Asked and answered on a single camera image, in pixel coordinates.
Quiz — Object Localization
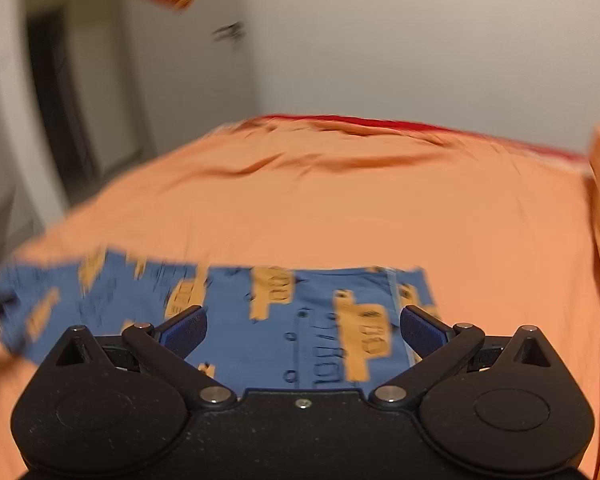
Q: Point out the blue pants with orange print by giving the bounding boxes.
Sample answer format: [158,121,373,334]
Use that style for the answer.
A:
[0,246,441,392]

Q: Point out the white door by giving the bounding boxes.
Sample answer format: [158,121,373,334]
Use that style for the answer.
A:
[122,0,262,163]

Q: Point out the orange bed sheet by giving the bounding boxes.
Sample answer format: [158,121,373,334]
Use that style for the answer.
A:
[0,115,600,480]

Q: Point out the black door handle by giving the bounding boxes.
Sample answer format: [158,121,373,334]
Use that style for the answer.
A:
[212,21,247,42]

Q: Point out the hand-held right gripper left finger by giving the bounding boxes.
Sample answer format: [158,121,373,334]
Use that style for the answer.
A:
[41,305,239,410]

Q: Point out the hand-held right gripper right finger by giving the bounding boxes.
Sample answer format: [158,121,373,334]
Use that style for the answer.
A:
[367,305,564,410]

